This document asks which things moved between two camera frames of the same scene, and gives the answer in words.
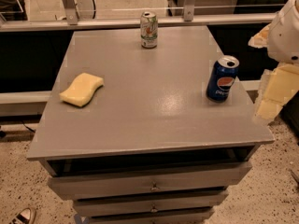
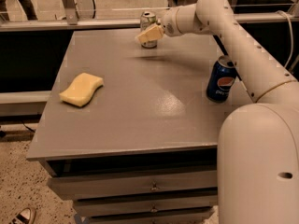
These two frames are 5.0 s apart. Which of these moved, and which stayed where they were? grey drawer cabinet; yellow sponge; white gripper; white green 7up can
Moved: white gripper
Stayed: grey drawer cabinet; yellow sponge; white green 7up can
